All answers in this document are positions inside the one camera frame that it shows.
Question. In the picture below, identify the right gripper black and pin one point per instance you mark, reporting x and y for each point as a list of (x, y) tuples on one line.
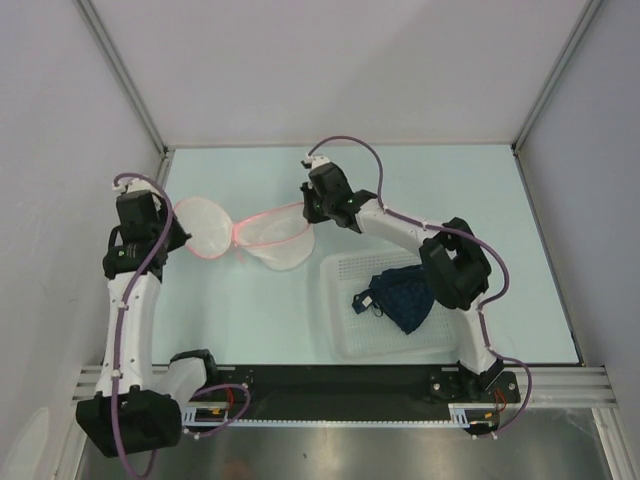
[(308, 192)]

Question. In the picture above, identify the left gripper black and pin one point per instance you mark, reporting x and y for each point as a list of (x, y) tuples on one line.
[(180, 236)]

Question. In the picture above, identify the dark blue lace bra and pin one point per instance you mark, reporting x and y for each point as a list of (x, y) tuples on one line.
[(402, 294)]

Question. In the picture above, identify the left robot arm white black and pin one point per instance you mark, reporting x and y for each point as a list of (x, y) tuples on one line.
[(131, 410)]

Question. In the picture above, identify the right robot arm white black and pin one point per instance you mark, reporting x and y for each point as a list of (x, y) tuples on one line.
[(456, 268)]

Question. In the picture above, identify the white perforated plastic tray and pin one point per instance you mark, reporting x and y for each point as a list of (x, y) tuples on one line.
[(366, 336)]

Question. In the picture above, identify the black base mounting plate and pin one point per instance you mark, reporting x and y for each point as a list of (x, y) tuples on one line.
[(355, 393)]

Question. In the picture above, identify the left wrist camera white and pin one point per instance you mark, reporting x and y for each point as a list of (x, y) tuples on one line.
[(130, 186)]

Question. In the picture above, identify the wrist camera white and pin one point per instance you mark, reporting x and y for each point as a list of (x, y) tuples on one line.
[(130, 186), (315, 163)]

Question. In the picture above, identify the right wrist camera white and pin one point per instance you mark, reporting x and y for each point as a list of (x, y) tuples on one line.
[(315, 163)]

